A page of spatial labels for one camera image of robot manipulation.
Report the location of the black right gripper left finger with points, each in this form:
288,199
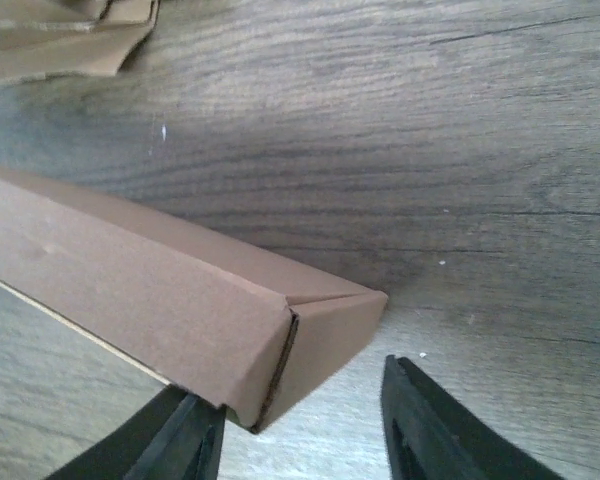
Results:
175,436

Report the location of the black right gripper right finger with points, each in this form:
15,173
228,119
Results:
430,435

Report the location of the brown cardboard box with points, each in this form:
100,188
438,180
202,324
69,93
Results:
237,325

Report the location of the stack of flat cardboard sheets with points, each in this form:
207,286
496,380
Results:
44,39

